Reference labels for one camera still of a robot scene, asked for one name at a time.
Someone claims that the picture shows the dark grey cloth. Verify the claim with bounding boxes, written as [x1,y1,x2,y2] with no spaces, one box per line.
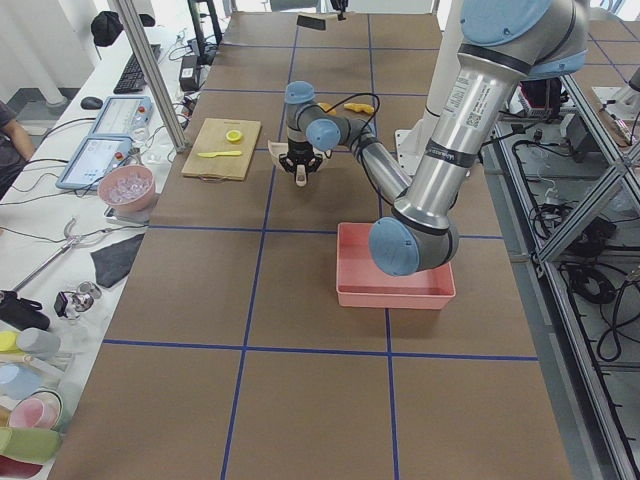
[90,234,144,288]

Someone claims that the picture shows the aluminium frame post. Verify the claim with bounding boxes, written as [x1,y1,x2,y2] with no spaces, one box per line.
[113,0,188,153]

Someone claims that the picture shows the metal tongs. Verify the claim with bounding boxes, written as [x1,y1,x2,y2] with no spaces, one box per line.
[12,217,87,292]

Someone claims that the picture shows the wooden cutting board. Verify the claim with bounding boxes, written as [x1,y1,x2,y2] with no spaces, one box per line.
[181,118,261,181]

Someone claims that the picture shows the orange-yellow wrinkled toy food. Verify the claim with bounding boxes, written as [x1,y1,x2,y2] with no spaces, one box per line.
[317,102,336,116]

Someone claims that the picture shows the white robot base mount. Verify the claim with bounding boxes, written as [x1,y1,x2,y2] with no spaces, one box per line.
[395,110,439,177]

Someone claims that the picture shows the black power adapter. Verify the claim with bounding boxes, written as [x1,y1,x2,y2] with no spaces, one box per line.
[179,54,201,92]

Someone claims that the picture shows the pink bowl with ice cubes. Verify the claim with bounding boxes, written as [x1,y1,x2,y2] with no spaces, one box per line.
[97,165,156,213]

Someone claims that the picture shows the black keyboard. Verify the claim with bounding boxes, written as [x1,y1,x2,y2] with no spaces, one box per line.
[113,54,147,95]

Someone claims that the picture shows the yellow ginger-shaped toy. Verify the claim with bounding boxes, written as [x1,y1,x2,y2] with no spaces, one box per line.
[343,102,375,115]

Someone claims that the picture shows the green cup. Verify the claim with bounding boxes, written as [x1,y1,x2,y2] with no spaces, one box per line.
[1,427,62,464]

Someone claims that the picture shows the white dustpan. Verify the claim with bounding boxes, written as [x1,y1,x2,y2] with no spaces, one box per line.
[268,140,332,187]

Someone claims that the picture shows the yellow round toy slice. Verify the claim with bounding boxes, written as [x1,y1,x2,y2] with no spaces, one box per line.
[225,129,243,143]

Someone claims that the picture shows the person at desk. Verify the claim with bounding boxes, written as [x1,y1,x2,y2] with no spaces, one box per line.
[0,102,36,197]

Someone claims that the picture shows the lower teach pendant tablet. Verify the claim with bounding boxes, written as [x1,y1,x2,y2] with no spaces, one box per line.
[56,135,132,190]

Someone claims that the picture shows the yellow toy knife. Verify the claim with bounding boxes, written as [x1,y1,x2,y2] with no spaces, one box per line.
[197,150,243,158]

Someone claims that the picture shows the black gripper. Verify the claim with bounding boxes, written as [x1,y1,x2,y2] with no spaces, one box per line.
[278,139,323,175]
[333,0,347,21]

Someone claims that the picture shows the pink plastic bin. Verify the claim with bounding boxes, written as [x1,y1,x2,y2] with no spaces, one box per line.
[336,222,456,310]

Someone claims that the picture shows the upper teach pendant tablet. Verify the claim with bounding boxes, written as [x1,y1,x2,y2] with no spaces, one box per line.
[90,95,153,135]

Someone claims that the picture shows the white brush with dark bristles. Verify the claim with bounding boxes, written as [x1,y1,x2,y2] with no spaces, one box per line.
[296,13,341,31]

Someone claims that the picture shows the pink cup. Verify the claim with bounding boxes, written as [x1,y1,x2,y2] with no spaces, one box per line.
[8,391,62,429]

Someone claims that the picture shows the black cap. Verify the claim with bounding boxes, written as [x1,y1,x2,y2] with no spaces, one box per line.
[90,11,124,47]

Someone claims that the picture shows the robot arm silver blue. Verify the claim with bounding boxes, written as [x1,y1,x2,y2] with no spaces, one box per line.
[278,1,589,276]

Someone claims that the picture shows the grey cup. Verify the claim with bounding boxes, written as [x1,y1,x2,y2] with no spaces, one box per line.
[16,327,61,359]

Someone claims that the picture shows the teach pendant tablet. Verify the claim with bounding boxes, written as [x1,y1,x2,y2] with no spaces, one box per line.
[90,95,153,135]
[56,135,132,190]

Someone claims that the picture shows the black computer mouse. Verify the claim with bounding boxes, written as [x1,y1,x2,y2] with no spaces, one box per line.
[80,96,103,110]

